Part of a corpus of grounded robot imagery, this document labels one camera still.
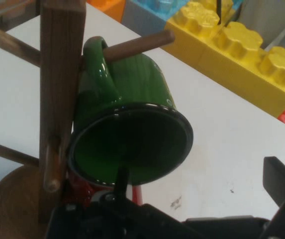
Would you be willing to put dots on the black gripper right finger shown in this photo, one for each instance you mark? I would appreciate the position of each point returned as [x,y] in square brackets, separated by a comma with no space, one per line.
[279,179]

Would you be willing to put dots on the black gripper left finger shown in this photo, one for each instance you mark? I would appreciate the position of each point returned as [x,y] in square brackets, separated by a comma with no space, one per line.
[122,181]

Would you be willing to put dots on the yellow toy block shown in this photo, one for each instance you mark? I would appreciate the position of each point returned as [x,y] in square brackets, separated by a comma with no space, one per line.
[231,62]

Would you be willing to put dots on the red enamel mug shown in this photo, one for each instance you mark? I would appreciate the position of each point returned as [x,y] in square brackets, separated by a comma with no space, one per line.
[80,191]

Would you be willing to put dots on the black tripod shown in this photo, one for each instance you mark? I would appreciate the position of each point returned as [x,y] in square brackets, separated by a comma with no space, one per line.
[219,12]

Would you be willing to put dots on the brown wooden mug tree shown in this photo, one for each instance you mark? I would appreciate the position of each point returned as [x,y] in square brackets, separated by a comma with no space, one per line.
[57,74]

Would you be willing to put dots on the blue toy block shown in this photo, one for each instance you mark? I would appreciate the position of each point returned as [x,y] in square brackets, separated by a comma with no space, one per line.
[157,7]

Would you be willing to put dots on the green enamel mug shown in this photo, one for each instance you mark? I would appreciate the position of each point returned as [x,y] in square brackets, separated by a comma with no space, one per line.
[137,99]

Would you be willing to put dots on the orange toy block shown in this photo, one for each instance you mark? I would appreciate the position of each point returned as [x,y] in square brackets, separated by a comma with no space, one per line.
[110,7]

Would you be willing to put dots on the grey fabric cover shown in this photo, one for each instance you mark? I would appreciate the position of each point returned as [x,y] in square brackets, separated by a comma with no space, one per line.
[269,20]

